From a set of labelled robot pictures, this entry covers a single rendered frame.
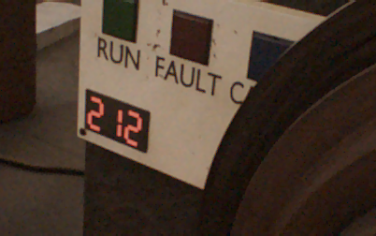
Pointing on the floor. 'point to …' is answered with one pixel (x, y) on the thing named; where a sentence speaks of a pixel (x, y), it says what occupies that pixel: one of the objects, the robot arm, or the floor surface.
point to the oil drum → (7, 59)
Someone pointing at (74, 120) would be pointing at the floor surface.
